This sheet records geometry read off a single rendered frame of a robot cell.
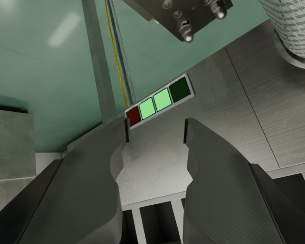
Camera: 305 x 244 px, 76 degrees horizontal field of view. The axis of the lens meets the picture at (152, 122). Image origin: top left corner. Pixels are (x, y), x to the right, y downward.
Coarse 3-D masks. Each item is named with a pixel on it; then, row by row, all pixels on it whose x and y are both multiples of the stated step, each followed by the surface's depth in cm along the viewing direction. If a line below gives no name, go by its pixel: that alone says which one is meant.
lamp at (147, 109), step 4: (148, 100) 60; (140, 104) 62; (144, 104) 61; (148, 104) 60; (152, 104) 59; (140, 108) 61; (144, 108) 60; (148, 108) 59; (152, 108) 58; (144, 112) 60; (148, 112) 59; (152, 112) 58; (144, 116) 60
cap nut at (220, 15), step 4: (216, 0) 48; (220, 0) 48; (224, 0) 48; (212, 4) 49; (216, 4) 48; (220, 4) 47; (224, 4) 47; (212, 8) 49; (216, 8) 48; (220, 8) 47; (224, 8) 47; (216, 12) 48; (220, 12) 47; (224, 12) 47; (216, 16) 49; (220, 16) 48; (224, 16) 48
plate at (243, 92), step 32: (256, 32) 43; (224, 64) 47; (256, 64) 43; (288, 64) 39; (224, 96) 46; (256, 96) 42; (288, 96) 38; (96, 128) 76; (160, 128) 57; (224, 128) 45; (256, 128) 41; (288, 128) 38; (128, 160) 63; (160, 160) 55; (256, 160) 40; (288, 160) 37; (128, 192) 62; (160, 192) 54
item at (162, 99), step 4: (160, 92) 57; (164, 92) 56; (156, 96) 58; (160, 96) 57; (164, 96) 56; (168, 96) 55; (156, 100) 58; (160, 100) 57; (164, 100) 56; (168, 100) 55; (156, 104) 58; (160, 104) 57; (164, 104) 56; (168, 104) 55; (160, 108) 57
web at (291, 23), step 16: (272, 0) 24; (288, 0) 20; (304, 0) 19; (272, 16) 30; (288, 16) 23; (304, 16) 21; (288, 32) 26; (304, 32) 24; (288, 48) 31; (304, 48) 27
